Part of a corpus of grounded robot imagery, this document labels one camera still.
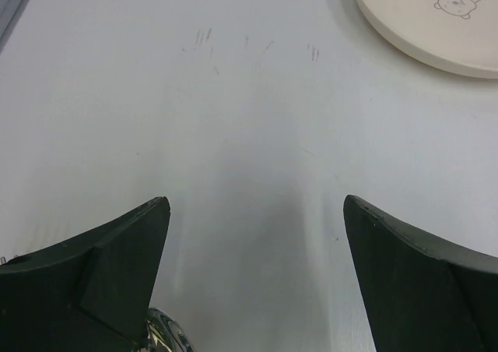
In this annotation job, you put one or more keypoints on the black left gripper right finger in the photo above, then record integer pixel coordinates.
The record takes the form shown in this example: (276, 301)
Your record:
(421, 292)

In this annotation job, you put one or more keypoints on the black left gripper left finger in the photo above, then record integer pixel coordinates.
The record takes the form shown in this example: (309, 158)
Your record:
(87, 293)

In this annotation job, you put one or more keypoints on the cream round plate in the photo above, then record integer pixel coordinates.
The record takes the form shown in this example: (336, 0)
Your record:
(456, 36)

